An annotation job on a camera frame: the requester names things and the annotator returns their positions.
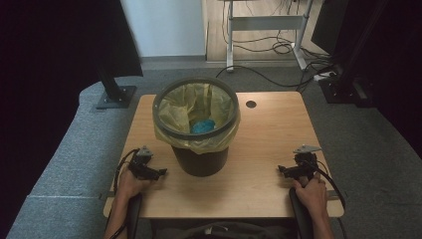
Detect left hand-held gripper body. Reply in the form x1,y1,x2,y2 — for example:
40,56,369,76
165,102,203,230
128,145,157,181

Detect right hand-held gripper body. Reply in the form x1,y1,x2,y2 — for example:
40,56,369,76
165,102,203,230
287,144,322,180

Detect black trash bin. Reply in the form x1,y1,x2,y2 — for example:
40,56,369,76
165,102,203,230
170,144,230,177

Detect yellow garbage bag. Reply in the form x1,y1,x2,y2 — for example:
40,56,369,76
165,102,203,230
153,83,242,155

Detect grey bin ring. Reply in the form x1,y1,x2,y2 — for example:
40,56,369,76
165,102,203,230
151,77,241,142

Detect person's left hand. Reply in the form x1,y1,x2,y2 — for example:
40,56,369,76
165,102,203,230
115,164,157,201

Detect person's right hand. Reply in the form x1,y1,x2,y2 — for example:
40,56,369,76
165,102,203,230
292,172,330,221

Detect blue crumpled wad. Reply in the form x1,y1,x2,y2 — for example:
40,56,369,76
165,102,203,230
190,119,217,135

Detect person's dark clothing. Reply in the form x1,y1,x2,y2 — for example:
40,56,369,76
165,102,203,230
152,220,297,239

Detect white power strip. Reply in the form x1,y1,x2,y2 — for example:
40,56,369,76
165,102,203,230
313,71,337,83

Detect black stand with dark base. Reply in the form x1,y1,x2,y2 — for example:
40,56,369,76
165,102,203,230
317,0,377,109

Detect dark curtain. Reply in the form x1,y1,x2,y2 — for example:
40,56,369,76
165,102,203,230
0,0,144,233

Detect black stand with base plate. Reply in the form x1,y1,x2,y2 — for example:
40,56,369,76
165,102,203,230
96,64,138,111

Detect small white cable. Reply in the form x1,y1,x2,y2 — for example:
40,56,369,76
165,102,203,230
203,224,230,235

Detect long black floor cable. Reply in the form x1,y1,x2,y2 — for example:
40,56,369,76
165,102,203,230
215,65,321,90

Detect tangle of black floor cables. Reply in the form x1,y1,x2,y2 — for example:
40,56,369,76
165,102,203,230
221,0,333,68

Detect white desk frame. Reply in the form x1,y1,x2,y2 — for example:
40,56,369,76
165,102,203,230
218,0,315,73

